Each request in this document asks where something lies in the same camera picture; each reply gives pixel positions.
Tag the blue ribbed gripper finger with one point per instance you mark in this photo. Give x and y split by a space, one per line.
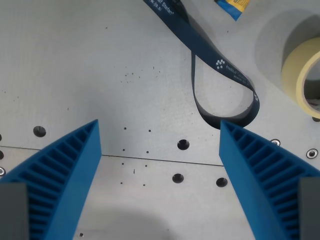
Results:
67 175
252 175

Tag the blue and yellow bag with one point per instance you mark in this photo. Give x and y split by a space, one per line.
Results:
232 6

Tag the silver table screw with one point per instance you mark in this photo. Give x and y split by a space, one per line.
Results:
312 153
1 171
275 142

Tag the beige masking tape roll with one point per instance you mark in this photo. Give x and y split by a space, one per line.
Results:
293 72

